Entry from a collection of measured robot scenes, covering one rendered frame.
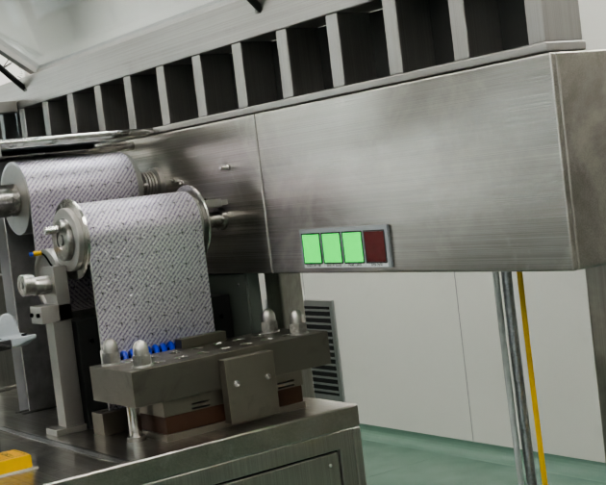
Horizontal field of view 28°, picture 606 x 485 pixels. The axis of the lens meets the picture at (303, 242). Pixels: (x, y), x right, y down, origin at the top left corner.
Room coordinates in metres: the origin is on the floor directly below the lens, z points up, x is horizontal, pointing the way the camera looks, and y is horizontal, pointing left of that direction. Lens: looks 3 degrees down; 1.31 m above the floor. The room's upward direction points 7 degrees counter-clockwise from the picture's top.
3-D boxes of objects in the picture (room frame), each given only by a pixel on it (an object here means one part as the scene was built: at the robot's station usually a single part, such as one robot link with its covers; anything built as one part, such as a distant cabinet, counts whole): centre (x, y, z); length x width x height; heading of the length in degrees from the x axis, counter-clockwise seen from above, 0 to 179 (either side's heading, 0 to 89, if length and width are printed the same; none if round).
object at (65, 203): (2.19, 0.42, 1.25); 0.15 x 0.01 x 0.15; 35
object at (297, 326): (2.19, 0.03, 1.05); 0.04 x 0.04 x 0.04
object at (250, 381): (2.06, 0.12, 0.97); 0.10 x 0.03 x 0.11; 125
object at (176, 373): (2.13, 0.18, 1.00); 0.40 x 0.16 x 0.06; 125
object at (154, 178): (2.56, 0.32, 1.34); 0.07 x 0.07 x 0.07; 35
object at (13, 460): (1.92, 0.52, 0.91); 0.07 x 0.07 x 0.02; 35
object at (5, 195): (2.38, 0.58, 1.34); 0.06 x 0.06 x 0.06; 35
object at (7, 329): (2.02, 0.51, 1.11); 0.09 x 0.03 x 0.06; 116
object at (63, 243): (2.18, 0.43, 1.25); 0.07 x 0.02 x 0.07; 35
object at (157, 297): (2.21, 0.28, 1.11); 0.23 x 0.01 x 0.18; 125
